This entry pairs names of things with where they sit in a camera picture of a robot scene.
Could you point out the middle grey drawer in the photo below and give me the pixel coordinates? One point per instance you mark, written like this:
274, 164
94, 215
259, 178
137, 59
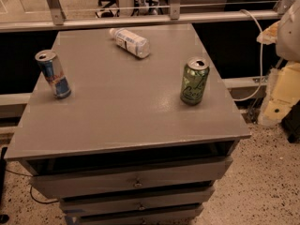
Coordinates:
138, 201

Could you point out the grey drawer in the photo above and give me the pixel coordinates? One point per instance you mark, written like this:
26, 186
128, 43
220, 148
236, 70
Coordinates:
130, 178
138, 201
145, 217

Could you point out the clear plastic water bottle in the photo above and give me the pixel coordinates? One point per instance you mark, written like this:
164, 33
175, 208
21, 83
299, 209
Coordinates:
131, 42

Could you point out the blue silver energy drink can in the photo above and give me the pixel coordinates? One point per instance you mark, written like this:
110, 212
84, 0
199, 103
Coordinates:
52, 70

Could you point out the black stand left edge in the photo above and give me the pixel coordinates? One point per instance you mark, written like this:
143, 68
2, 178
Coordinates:
3, 217

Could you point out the bottom grey drawer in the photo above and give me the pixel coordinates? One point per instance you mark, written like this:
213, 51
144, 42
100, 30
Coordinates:
145, 217

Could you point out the black object right edge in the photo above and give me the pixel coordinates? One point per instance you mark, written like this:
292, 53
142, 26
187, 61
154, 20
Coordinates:
291, 123

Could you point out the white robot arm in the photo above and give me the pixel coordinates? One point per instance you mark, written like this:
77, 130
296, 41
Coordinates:
285, 34

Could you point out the green soda can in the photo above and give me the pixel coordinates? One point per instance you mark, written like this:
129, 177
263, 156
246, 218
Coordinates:
195, 76

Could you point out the metal railing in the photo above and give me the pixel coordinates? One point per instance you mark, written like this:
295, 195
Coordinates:
44, 15

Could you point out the top grey drawer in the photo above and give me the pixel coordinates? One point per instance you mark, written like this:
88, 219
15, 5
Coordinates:
130, 178

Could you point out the grey drawer cabinet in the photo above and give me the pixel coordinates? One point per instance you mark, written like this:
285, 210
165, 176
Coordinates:
123, 111

